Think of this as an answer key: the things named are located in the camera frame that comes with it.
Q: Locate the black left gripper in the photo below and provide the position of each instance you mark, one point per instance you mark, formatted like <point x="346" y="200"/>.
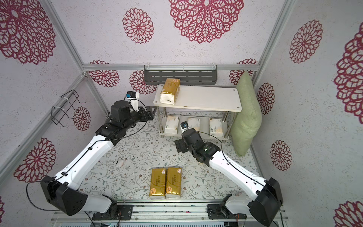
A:
<point x="151" y="116"/>

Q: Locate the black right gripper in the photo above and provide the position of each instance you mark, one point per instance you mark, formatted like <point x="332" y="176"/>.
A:
<point x="180" y="145"/>

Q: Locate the white tissue pack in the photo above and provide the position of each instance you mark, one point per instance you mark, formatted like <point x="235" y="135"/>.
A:
<point x="216" y="127"/>
<point x="171" y="125"/>
<point x="194" y="123"/>

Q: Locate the gold tissue pack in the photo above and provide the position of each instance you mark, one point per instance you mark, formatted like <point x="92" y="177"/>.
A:
<point x="173" y="183"/>
<point x="157" y="183"/>
<point x="170" y="91"/>

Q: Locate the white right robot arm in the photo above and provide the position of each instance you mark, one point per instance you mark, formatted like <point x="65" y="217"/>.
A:
<point x="265" y="195"/>

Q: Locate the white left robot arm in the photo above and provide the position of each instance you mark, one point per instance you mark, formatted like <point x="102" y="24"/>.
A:
<point x="62" y="190"/>

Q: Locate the white two-tier shelf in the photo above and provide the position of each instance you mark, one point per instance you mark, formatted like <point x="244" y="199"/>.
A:
<point x="194" y="98"/>

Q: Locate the floral table mat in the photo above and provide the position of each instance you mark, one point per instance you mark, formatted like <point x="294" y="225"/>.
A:
<point x="124" y="173"/>

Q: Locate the green pillow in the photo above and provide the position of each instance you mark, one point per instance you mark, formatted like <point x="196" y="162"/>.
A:
<point x="248" y="121"/>

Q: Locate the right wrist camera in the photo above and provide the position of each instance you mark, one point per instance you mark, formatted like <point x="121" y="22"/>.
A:
<point x="184" y="126"/>

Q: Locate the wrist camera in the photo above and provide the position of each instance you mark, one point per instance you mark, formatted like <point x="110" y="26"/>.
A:
<point x="184" y="126"/>
<point x="133" y="98"/>

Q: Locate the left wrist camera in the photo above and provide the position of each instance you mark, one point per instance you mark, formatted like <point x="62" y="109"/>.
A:
<point x="133" y="98"/>

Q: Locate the black wire wall rack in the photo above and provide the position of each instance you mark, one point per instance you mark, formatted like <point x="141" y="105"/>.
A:
<point x="59" y="112"/>

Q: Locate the grey wall-mounted metal rack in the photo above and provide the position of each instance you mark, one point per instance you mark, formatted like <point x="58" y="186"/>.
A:
<point x="188" y="75"/>

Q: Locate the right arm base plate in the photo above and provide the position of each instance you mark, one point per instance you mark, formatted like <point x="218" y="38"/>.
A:
<point x="218" y="211"/>

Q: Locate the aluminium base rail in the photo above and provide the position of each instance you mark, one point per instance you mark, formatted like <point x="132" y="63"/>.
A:
<point x="154" y="214"/>

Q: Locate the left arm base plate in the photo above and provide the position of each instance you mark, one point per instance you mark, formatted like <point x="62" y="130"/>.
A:
<point x="122" y="212"/>

